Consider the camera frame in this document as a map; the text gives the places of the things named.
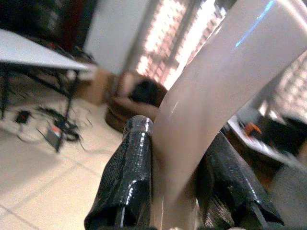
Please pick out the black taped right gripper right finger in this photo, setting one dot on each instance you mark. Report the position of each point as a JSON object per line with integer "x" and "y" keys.
{"x": 230, "y": 182}

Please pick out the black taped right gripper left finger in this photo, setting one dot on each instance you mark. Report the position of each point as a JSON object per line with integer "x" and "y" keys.
{"x": 130, "y": 167}

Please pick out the white desk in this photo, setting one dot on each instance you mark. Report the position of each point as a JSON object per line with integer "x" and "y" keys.
{"x": 259, "y": 141}

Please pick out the orange tool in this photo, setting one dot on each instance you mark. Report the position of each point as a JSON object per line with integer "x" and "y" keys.
{"x": 251, "y": 128}

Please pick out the brown round pouf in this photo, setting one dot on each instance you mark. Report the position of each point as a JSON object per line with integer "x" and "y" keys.
{"x": 134, "y": 103}

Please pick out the brown cardboard box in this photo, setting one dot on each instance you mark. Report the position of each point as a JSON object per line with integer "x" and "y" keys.
{"x": 96, "y": 86}

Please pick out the black power adapter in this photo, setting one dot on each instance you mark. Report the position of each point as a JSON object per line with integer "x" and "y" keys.
{"x": 23, "y": 117}

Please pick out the window with grille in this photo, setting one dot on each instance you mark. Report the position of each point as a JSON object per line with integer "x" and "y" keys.
{"x": 182, "y": 40}

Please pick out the white table with black legs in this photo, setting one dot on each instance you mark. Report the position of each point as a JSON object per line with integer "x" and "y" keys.
{"x": 36, "y": 60}

